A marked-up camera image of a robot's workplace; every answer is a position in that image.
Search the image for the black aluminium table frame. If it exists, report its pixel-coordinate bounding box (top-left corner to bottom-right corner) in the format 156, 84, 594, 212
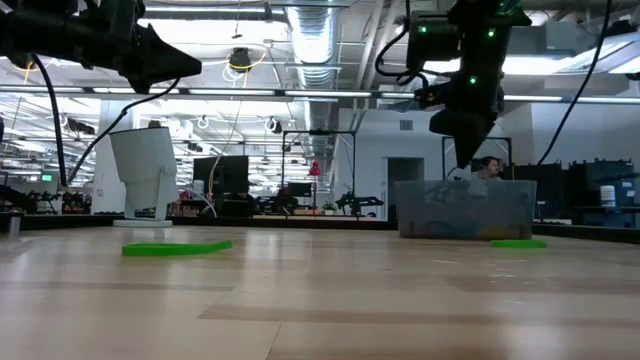
0, 212, 640, 246

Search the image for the white lamp cable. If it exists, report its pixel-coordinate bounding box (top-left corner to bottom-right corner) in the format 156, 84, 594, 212
185, 192, 219, 218

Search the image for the black power cable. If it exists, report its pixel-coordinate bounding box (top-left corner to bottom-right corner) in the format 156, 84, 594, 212
537, 0, 612, 166

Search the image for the white cylindrical lamp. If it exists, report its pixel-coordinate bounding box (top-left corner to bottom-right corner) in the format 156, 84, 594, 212
108, 126, 180, 229

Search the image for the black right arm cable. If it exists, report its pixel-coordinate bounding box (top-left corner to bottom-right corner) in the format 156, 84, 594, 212
374, 0, 431, 89

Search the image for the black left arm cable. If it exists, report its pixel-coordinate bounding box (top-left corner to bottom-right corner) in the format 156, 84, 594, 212
30, 53, 182, 189

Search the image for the black ceiling camera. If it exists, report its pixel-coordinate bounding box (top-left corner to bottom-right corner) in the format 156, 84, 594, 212
228, 47, 254, 74

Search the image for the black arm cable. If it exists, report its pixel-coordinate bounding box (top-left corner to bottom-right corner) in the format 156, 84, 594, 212
30, 53, 182, 189
374, 0, 431, 89

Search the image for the silver ventilation duct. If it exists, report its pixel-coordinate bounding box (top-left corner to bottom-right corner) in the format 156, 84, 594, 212
284, 0, 346, 146

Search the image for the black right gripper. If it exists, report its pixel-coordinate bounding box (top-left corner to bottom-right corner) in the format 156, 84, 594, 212
415, 82, 505, 169

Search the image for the black gantry frame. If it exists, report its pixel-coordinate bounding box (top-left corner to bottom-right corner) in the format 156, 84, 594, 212
441, 135, 513, 182
281, 129, 357, 217

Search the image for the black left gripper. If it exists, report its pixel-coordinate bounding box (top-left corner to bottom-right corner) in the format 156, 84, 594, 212
9, 0, 203, 95

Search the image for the green rubber band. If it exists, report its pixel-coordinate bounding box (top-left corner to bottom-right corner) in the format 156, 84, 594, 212
490, 239, 548, 249
121, 240, 234, 258

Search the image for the black equipment rack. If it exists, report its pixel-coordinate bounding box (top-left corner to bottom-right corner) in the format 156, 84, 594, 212
514, 158, 637, 227

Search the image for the long linear ceiling light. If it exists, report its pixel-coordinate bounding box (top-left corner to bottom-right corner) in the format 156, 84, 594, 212
0, 85, 640, 104

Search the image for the grey plastic bin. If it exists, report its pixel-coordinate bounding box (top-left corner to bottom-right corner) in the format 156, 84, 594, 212
394, 179, 538, 241

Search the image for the person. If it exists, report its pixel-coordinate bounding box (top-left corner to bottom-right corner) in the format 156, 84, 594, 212
469, 155, 504, 182

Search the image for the black monitor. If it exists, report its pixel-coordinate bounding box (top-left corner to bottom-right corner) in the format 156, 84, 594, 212
192, 155, 250, 197

